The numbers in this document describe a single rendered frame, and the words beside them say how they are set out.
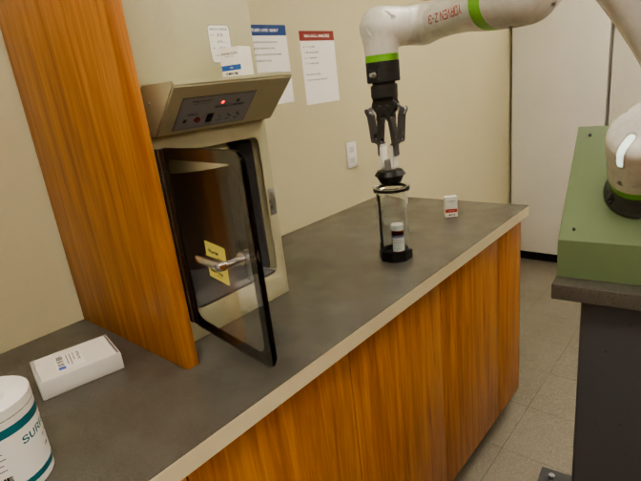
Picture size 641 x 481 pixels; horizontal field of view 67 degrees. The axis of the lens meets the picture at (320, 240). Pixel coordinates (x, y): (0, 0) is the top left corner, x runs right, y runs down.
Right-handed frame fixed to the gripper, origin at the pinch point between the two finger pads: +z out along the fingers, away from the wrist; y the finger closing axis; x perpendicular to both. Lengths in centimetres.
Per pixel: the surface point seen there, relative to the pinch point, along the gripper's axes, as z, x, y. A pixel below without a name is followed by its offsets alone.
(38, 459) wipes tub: 27, -105, 2
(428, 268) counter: 31.3, -4.2, 13.6
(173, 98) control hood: -23, -65, -4
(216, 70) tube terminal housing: -28, -47, -13
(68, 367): 27, -91, -22
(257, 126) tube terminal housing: -14.0, -37.2, -13.3
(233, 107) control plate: -19, -49, -7
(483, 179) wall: 52, 198, -55
